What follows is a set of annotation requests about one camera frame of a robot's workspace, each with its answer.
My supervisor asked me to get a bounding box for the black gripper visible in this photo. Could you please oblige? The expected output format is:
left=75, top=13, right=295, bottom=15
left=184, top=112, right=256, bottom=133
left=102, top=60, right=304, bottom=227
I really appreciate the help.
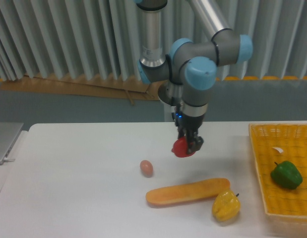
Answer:
left=175, top=104, right=204, bottom=154

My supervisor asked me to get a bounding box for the red bell pepper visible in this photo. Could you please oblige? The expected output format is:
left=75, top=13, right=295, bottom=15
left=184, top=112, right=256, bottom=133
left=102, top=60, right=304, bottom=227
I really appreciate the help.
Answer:
left=171, top=137, right=194, bottom=158

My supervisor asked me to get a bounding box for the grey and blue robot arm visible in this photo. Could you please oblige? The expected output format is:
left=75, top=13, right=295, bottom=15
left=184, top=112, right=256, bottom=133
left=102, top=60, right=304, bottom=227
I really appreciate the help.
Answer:
left=135, top=0, right=253, bottom=158

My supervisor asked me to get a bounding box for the yellow bell pepper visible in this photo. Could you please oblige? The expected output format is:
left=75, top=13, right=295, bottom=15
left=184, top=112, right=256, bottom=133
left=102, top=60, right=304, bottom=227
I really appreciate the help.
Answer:
left=212, top=190, right=241, bottom=222

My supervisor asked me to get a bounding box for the green bell pepper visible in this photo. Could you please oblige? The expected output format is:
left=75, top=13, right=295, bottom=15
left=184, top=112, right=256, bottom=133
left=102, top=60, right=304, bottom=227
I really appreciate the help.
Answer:
left=270, top=161, right=303, bottom=190

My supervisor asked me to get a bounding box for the brown egg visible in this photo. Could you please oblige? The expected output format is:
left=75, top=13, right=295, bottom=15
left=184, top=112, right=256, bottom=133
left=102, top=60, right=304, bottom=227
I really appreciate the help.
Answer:
left=140, top=160, right=153, bottom=178

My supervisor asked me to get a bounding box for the long bread baguette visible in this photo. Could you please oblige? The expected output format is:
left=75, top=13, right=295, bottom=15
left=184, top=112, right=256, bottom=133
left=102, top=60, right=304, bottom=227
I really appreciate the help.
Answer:
left=145, top=178, right=231, bottom=207

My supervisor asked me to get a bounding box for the brown cardboard sheet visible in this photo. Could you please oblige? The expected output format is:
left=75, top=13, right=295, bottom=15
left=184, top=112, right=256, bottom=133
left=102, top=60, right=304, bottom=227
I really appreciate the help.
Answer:
left=0, top=74, right=164, bottom=105

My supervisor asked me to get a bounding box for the white paper scrap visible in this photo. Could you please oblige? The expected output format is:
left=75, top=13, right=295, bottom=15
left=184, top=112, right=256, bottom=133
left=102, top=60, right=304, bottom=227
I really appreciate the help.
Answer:
left=272, top=147, right=284, bottom=154

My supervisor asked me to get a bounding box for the yellow woven basket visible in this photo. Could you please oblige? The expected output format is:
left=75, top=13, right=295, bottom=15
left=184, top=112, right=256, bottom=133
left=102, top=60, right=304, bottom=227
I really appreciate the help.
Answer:
left=249, top=123, right=307, bottom=223

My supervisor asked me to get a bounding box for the silver laptop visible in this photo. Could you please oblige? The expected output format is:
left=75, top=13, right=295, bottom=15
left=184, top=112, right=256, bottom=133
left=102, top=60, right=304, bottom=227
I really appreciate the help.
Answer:
left=0, top=122, right=23, bottom=165

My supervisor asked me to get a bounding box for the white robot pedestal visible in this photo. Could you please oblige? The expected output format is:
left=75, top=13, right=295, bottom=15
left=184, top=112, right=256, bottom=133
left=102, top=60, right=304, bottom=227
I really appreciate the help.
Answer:
left=157, top=81, right=186, bottom=122

